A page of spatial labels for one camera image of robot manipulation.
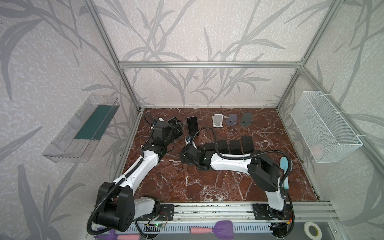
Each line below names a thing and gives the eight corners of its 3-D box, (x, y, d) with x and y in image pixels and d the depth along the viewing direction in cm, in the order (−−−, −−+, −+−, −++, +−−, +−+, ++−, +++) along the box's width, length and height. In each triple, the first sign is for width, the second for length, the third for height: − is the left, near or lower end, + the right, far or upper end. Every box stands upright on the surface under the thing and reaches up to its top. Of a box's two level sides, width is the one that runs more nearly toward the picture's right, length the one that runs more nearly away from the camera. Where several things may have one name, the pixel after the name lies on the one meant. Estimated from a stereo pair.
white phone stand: (212, 127, 110) (213, 120, 104) (212, 120, 114) (213, 113, 109) (222, 127, 110) (223, 120, 104) (221, 120, 115) (222, 113, 109)
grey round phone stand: (226, 126, 112) (228, 118, 105) (226, 121, 115) (227, 114, 108) (235, 126, 112) (238, 119, 105) (235, 121, 115) (237, 114, 108)
